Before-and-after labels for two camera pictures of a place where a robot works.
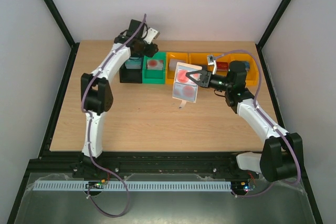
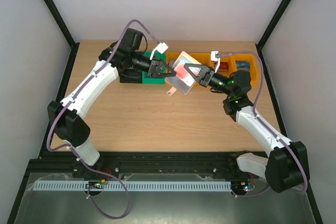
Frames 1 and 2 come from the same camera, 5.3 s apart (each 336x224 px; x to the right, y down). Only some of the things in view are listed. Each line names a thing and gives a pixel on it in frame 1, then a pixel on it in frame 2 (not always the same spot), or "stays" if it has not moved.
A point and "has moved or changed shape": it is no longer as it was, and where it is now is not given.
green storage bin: (154, 76) stays
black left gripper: (150, 52) -> (155, 67)
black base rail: (143, 166) stays
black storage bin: (131, 71) stays
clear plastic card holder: (185, 89) has moved or changed shape
